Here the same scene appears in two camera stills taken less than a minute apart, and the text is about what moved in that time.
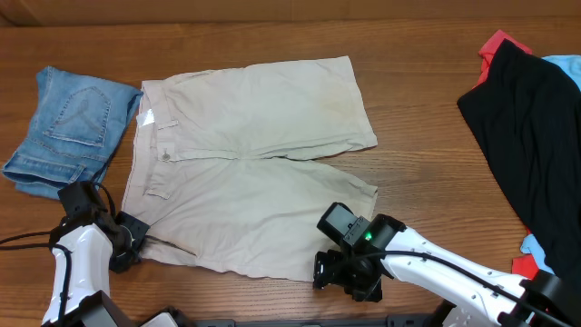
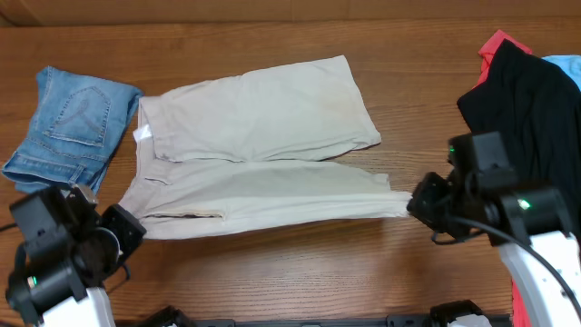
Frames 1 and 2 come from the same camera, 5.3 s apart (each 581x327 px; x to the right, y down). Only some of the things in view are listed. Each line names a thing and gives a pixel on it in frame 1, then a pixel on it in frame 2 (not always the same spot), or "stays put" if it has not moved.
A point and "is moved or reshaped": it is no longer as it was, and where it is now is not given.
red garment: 525,263 stays put
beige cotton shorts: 224,166 is moved or reshaped
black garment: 526,116 stays put
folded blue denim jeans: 77,123 stays put
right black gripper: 330,272 -> 425,207
